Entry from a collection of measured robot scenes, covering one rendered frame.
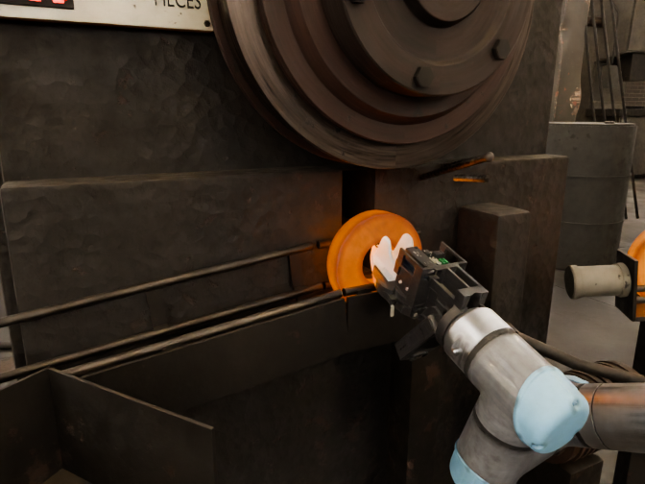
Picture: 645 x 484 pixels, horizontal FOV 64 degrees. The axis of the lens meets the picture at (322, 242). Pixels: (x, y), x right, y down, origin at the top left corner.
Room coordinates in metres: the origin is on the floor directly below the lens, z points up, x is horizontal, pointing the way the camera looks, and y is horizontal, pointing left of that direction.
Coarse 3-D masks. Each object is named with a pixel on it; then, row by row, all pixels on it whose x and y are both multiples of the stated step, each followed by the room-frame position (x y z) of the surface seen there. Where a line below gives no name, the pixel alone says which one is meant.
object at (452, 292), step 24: (408, 264) 0.63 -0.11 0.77; (432, 264) 0.61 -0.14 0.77; (456, 264) 0.61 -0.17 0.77; (408, 288) 0.62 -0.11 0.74; (432, 288) 0.60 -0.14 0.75; (456, 288) 0.59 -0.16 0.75; (480, 288) 0.57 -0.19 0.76; (408, 312) 0.62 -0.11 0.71; (432, 312) 0.60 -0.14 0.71; (456, 312) 0.55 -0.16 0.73
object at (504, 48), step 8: (352, 0) 0.58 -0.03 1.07; (360, 0) 0.58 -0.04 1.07; (496, 40) 0.67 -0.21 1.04; (504, 40) 0.67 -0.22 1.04; (496, 48) 0.66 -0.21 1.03; (504, 48) 0.67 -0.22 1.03; (496, 56) 0.67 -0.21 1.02; (504, 56) 0.67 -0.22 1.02; (416, 72) 0.62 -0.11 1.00; (424, 72) 0.62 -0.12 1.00; (416, 80) 0.62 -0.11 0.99; (424, 80) 0.62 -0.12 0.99; (432, 80) 0.62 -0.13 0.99
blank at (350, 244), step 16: (352, 224) 0.73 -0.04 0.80; (368, 224) 0.72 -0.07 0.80; (384, 224) 0.74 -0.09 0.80; (400, 224) 0.75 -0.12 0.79; (336, 240) 0.72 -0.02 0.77; (352, 240) 0.71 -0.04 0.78; (368, 240) 0.72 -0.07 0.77; (416, 240) 0.76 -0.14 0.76; (336, 256) 0.71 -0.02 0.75; (352, 256) 0.71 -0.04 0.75; (336, 272) 0.70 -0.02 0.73; (352, 272) 0.71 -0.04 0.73; (336, 288) 0.71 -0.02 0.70
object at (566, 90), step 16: (576, 0) 4.54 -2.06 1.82; (576, 16) 4.55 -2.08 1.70; (560, 32) 4.55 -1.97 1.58; (576, 32) 4.56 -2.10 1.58; (560, 48) 4.66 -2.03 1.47; (576, 48) 4.57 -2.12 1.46; (560, 64) 4.50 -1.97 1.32; (576, 64) 4.58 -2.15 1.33; (560, 80) 4.50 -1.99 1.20; (576, 80) 4.58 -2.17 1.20; (560, 96) 4.51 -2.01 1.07; (576, 96) 4.57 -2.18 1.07; (560, 112) 4.52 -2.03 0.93; (576, 112) 4.59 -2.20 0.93
